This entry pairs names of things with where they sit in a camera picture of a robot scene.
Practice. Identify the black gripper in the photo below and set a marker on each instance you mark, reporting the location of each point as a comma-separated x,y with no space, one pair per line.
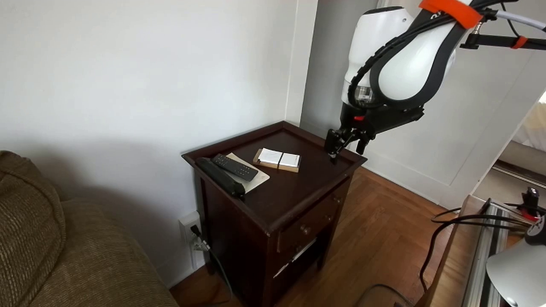
358,127

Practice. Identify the dark wooden drawer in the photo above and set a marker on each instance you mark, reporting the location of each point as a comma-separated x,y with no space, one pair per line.
317,219

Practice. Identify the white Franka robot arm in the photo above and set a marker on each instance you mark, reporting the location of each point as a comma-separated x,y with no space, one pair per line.
397,52

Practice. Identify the brass drawer knob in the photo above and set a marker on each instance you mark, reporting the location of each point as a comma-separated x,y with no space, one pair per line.
305,231

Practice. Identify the white square card box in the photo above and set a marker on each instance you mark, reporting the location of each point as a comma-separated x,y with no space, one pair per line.
268,158
290,163

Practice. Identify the dark wooden nightstand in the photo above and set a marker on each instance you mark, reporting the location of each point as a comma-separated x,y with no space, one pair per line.
295,189

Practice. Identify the beige paper pad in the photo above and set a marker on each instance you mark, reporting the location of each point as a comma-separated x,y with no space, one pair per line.
257,180

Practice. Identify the black remote control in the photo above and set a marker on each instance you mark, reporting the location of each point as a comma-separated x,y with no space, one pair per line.
235,168

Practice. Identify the long black bar remote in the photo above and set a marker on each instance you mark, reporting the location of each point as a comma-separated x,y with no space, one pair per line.
218,177

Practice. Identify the black red clamp knob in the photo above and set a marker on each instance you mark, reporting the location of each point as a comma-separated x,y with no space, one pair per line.
529,199

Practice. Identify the olive fabric sofa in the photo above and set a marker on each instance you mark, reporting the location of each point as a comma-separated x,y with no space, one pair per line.
56,257

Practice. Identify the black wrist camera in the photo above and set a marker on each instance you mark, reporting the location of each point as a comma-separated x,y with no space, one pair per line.
401,119

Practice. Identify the white wall outlet with plugs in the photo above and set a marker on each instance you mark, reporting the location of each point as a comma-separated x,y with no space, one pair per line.
192,231

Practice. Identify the black camera stand boom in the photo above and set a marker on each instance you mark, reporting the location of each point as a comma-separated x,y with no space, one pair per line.
494,42

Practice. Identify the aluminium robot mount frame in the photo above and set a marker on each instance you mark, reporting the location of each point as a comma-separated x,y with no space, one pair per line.
483,267

